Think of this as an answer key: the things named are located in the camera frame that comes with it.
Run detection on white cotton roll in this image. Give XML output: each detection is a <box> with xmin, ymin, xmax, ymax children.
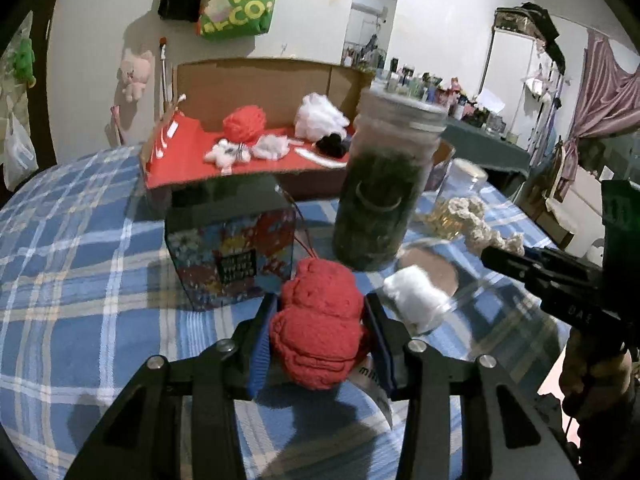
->
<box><xmin>382</xmin><ymin>266</ymin><xmax>450</xmax><ymax>334</ymax></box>

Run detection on round beige powder puff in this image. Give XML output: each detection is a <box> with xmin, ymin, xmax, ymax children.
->
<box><xmin>398</xmin><ymin>246</ymin><xmax>459</xmax><ymax>297</ymax></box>

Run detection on red knitted plush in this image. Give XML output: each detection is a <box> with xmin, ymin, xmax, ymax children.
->
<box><xmin>269</xmin><ymin>257</ymin><xmax>368</xmax><ymax>390</ymax></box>

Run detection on cream crocheted item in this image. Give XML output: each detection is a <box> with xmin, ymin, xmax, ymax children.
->
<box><xmin>426</xmin><ymin>196</ymin><xmax>525</xmax><ymax>256</ymax></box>

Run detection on black scrunchie ball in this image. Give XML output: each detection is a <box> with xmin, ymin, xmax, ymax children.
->
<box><xmin>314</xmin><ymin>132</ymin><xmax>350</xmax><ymax>159</ymax></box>

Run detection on white grey plush toy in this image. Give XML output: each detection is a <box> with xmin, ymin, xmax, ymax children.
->
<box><xmin>204</xmin><ymin>139</ymin><xmax>250</xmax><ymax>174</ymax></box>

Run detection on white tissue cloth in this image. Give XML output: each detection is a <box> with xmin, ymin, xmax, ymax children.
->
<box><xmin>250</xmin><ymin>133</ymin><xmax>290</xmax><ymax>162</ymax></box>

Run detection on person's right hand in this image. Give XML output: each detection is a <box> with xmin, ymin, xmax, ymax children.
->
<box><xmin>559</xmin><ymin>328</ymin><xmax>632</xmax><ymax>420</ymax></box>

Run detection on small glass jar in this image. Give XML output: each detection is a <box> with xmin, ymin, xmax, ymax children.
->
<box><xmin>430</xmin><ymin>158</ymin><xmax>488</xmax><ymax>220</ymax></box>

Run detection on dark green covered table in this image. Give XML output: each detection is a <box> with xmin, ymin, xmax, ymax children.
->
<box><xmin>442</xmin><ymin>117</ymin><xmax>530</xmax><ymax>200</ymax></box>

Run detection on colourful printed gift box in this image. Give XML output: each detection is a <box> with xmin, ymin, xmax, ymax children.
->
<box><xmin>165</xmin><ymin>174</ymin><xmax>296</xmax><ymax>311</ymax></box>

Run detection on pink curtain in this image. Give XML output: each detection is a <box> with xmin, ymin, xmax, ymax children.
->
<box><xmin>554</xmin><ymin>29</ymin><xmax>639</xmax><ymax>200</ymax></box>

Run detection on white wardrobe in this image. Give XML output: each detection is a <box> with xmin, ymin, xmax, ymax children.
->
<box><xmin>480</xmin><ymin>29</ymin><xmax>560</xmax><ymax>155</ymax></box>

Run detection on large glass jar dark contents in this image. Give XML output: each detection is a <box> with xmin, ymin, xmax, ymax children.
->
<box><xmin>332</xmin><ymin>88</ymin><xmax>446</xmax><ymax>272</ymax></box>

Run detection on suitcase on wardrobe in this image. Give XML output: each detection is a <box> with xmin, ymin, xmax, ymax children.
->
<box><xmin>494</xmin><ymin>2</ymin><xmax>560</xmax><ymax>41</ymax></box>

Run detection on red cardboard box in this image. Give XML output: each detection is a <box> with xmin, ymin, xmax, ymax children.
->
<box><xmin>140</xmin><ymin>58</ymin><xmax>447</xmax><ymax>208</ymax></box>

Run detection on white plastic bag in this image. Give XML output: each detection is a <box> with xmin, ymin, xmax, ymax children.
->
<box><xmin>3</xmin><ymin>113</ymin><xmax>39</xmax><ymax>192</ymax></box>

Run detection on green plush on door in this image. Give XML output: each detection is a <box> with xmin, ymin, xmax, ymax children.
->
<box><xmin>12</xmin><ymin>37</ymin><xmax>37</xmax><ymax>88</ymax></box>

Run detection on green tote bag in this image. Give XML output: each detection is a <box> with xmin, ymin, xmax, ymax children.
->
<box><xmin>196</xmin><ymin>0</ymin><xmax>276</xmax><ymax>41</ymax></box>

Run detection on wall mirror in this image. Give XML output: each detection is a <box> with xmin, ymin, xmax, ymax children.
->
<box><xmin>341</xmin><ymin>0</ymin><xmax>397</xmax><ymax>70</ymax></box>

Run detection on pink plush on wall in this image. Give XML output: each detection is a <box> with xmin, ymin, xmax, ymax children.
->
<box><xmin>119</xmin><ymin>49</ymin><xmax>154</xmax><ymax>103</ymax></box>

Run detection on orange handled stick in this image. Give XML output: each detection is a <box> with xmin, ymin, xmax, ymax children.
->
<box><xmin>158</xmin><ymin>36</ymin><xmax>168</xmax><ymax>113</ymax></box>

